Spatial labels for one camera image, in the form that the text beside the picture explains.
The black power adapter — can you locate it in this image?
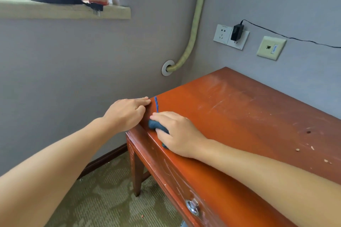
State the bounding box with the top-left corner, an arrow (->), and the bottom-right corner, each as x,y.
230,24 -> 245,42

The person's right forearm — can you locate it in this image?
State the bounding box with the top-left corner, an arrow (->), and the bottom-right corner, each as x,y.
198,139 -> 341,227

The white double wall socket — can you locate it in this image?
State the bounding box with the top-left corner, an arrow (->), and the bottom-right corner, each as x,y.
213,24 -> 250,51

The metal drawer ring handle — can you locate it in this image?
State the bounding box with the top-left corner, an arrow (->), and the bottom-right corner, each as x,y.
185,198 -> 200,217

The beige window sill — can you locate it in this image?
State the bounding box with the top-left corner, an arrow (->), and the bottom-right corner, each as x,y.
0,0 -> 131,20

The thin black cable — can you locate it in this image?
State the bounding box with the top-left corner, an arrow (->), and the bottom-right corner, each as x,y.
240,19 -> 341,49

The person's right hand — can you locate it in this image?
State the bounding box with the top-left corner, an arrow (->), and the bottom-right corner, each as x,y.
150,111 -> 209,160

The person's left hand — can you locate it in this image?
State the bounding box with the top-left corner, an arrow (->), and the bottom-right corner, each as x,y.
102,97 -> 152,133

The dark wooden baseboard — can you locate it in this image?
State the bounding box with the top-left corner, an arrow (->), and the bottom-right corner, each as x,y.
77,143 -> 128,180

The cream network wall plate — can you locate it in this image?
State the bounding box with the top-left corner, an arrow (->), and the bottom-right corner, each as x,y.
256,35 -> 288,61

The beige wrapped pipe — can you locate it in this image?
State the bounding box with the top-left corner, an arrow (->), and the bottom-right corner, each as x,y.
166,0 -> 211,73

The red wooden desk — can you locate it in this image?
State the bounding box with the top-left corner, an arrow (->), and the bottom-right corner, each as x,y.
125,66 -> 341,227

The black power plug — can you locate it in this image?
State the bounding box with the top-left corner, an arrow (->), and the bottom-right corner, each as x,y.
83,1 -> 104,17

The person's left forearm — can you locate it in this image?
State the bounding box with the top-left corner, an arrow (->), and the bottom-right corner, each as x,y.
0,116 -> 118,227

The blue cleaning cloth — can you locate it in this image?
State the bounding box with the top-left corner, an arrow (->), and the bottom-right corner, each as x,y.
148,119 -> 170,149

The grey round wall flange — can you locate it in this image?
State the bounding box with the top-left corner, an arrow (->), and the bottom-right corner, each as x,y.
161,59 -> 176,77

